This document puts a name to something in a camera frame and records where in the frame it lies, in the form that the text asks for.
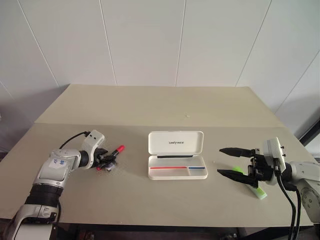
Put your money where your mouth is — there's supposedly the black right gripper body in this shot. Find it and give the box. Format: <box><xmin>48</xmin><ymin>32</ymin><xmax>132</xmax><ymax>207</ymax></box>
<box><xmin>246</xmin><ymin>148</ymin><xmax>276</xmax><ymax>186</ymax></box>

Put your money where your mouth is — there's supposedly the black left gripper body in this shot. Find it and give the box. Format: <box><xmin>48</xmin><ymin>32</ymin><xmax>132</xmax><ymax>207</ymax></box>
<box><xmin>90</xmin><ymin>147</ymin><xmax>110</xmax><ymax>171</ymax></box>

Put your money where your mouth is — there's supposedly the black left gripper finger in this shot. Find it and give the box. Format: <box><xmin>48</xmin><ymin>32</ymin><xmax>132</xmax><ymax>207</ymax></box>
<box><xmin>99</xmin><ymin>160</ymin><xmax>118</xmax><ymax>172</ymax></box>
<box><xmin>102</xmin><ymin>149</ymin><xmax>119</xmax><ymax>162</ymax></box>

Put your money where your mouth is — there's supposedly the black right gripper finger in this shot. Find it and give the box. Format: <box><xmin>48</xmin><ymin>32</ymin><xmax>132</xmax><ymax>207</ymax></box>
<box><xmin>218</xmin><ymin>147</ymin><xmax>261</xmax><ymax>159</ymax></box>
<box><xmin>216</xmin><ymin>169</ymin><xmax>260</xmax><ymax>189</ymax></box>

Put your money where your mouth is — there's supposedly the red marker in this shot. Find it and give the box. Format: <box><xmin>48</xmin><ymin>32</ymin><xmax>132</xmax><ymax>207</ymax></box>
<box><xmin>96</xmin><ymin>144</ymin><xmax>126</xmax><ymax>172</ymax></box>

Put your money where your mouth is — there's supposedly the green marker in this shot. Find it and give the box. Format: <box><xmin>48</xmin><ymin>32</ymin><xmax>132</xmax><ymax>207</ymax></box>
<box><xmin>232</xmin><ymin>165</ymin><xmax>268</xmax><ymax>200</ymax></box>

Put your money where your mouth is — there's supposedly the white open pencil case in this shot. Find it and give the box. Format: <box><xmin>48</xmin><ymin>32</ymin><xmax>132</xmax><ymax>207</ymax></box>
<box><xmin>147</xmin><ymin>130</ymin><xmax>209</xmax><ymax>181</ymax></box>

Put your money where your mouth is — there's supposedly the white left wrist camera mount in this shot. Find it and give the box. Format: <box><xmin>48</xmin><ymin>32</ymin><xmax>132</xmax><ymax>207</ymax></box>
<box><xmin>80</xmin><ymin>129</ymin><xmax>106</xmax><ymax>161</ymax></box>

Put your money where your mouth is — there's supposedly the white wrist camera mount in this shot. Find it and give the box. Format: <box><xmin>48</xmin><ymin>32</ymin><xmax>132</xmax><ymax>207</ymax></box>
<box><xmin>80</xmin><ymin>129</ymin><xmax>106</xmax><ymax>161</ymax></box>
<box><xmin>261</xmin><ymin>136</ymin><xmax>288</xmax><ymax>186</ymax></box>

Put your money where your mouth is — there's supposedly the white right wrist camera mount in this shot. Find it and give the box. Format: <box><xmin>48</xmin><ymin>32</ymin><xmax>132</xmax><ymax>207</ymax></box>
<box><xmin>261</xmin><ymin>136</ymin><xmax>288</xmax><ymax>186</ymax></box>

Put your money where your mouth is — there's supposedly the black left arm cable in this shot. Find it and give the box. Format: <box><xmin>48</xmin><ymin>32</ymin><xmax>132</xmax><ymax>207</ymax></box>
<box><xmin>59</xmin><ymin>130</ymin><xmax>91</xmax><ymax>150</ymax></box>

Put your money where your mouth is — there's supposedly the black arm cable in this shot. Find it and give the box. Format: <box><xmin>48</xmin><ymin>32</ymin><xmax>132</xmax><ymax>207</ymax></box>
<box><xmin>59</xmin><ymin>130</ymin><xmax>91</xmax><ymax>150</ymax></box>
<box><xmin>272</xmin><ymin>159</ymin><xmax>302</xmax><ymax>240</ymax></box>

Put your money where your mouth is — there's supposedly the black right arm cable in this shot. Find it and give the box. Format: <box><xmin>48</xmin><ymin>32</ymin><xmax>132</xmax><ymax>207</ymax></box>
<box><xmin>272</xmin><ymin>159</ymin><xmax>302</xmax><ymax>240</ymax></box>

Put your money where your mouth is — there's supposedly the dark door frame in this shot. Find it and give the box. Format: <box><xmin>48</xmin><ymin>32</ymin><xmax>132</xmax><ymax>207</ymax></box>
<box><xmin>295</xmin><ymin>112</ymin><xmax>320</xmax><ymax>161</ymax></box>

